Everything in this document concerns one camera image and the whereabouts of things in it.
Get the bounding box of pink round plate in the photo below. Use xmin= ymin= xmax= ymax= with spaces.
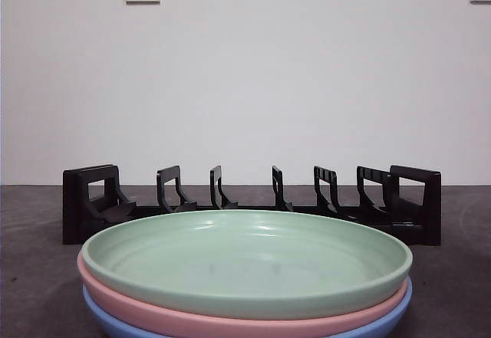
xmin=76 ymin=253 xmax=408 ymax=334

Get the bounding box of black plastic dish rack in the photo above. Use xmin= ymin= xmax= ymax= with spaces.
xmin=61 ymin=163 xmax=442 ymax=247

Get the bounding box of blue round plate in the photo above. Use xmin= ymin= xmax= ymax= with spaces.
xmin=81 ymin=280 xmax=414 ymax=338

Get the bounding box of green round plate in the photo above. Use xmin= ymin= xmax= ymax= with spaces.
xmin=81 ymin=209 xmax=414 ymax=320

